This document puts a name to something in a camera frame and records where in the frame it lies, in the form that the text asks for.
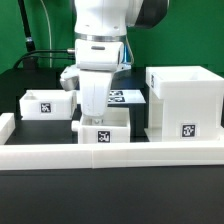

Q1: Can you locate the black pole with clamp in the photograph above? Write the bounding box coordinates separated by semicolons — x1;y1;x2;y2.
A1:
17;0;40;70

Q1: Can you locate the white cable on green wall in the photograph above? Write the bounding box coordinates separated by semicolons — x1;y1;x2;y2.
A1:
40;0;54;69

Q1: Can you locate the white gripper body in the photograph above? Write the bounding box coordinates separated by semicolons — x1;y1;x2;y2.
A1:
79;70;113;118

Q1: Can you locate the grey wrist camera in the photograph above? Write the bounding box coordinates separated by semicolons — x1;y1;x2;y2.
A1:
60;65;79;91

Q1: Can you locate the white drawer cabinet housing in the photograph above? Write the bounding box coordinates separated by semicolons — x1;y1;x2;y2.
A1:
145;66;224;142

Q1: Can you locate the white sheet with fiducial markers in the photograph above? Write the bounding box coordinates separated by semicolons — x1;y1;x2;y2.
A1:
108;90;145;104

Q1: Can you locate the white U-shaped border frame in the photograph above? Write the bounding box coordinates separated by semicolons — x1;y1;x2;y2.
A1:
0;113;224;170

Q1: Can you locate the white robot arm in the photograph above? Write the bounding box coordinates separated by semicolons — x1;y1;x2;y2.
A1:
74;0;169;118

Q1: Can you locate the white rear drawer box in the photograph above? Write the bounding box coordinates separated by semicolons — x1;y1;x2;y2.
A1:
19;90;77;120

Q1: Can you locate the black cable to robot base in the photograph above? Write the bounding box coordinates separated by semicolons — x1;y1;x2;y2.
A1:
13;48;77;70

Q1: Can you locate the white drawer box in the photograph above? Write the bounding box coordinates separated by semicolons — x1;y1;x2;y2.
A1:
71;107;131;144
19;90;77;120

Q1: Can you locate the white front drawer box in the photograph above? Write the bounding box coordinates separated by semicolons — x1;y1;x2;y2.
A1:
71;107;131;144

